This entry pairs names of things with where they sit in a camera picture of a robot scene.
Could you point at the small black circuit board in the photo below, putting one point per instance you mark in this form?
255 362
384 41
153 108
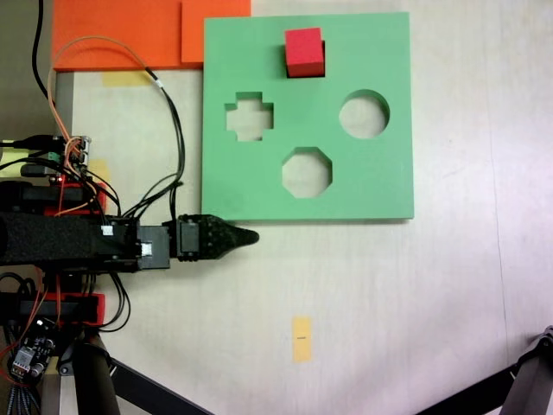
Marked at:
26 359

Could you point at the large orange foam block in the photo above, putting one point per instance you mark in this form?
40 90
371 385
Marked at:
116 34

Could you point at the red and black table clamp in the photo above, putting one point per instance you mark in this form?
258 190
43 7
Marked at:
100 309
101 199

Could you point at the green shape sorting board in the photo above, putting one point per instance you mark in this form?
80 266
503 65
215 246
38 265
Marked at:
302 116

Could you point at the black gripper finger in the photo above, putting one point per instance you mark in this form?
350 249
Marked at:
231 237

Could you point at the yellow tape marker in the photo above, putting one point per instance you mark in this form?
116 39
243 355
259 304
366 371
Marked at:
301 346

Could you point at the grey notched tripod leg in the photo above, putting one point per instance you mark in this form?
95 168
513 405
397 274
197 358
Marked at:
529 380

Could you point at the pale yellow sticky note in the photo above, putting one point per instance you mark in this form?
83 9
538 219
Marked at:
101 166

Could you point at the red square block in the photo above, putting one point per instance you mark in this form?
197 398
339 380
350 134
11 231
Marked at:
303 52

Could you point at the black power plug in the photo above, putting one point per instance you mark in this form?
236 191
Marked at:
34 170

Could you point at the grey metal bar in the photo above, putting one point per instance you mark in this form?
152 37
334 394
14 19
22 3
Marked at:
65 104
54 395

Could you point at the black tripod leg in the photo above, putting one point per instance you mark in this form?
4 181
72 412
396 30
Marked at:
95 380

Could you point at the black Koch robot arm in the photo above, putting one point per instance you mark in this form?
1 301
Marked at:
52 238

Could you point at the wide yellow tape strip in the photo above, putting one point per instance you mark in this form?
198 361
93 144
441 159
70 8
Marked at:
125 79

